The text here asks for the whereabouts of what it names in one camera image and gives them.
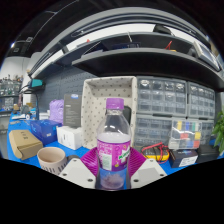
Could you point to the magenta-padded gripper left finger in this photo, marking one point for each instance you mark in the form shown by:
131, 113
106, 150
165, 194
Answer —
76, 171

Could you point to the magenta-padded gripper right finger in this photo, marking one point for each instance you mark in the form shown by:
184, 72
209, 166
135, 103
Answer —
149, 170

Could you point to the clear bottle with purple cap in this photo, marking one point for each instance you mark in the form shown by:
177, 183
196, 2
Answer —
114, 150

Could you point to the yellow multimeter with red leads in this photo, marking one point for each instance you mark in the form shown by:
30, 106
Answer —
155, 154

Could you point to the beige patterned mug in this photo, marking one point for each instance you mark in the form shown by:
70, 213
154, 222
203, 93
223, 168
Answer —
51, 161

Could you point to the small black box white label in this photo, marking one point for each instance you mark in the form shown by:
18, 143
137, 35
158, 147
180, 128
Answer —
183, 159

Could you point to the clear box with coloured parts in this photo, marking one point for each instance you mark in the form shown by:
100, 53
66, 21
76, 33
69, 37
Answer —
185, 133

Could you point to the blue box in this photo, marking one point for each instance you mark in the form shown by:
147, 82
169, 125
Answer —
45, 130

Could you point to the brown cardboard box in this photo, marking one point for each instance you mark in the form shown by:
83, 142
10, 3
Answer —
25, 145

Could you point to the black rounded speaker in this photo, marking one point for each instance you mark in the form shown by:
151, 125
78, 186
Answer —
127, 115

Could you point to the dark grey upright box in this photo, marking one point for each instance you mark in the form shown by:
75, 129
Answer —
72, 111

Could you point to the flat black box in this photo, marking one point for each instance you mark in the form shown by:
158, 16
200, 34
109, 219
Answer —
208, 151

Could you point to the purple plastic bag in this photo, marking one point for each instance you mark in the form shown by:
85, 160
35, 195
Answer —
56, 111

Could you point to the white dotted storage bin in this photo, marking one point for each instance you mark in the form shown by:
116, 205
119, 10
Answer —
95, 110

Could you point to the green potted plant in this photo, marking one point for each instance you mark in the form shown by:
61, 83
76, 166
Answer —
219, 131

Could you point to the background storage shelf unit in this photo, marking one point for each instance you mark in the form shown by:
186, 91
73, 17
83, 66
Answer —
8, 88

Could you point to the black overhead shelf unit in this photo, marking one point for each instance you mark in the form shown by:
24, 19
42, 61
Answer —
150, 61

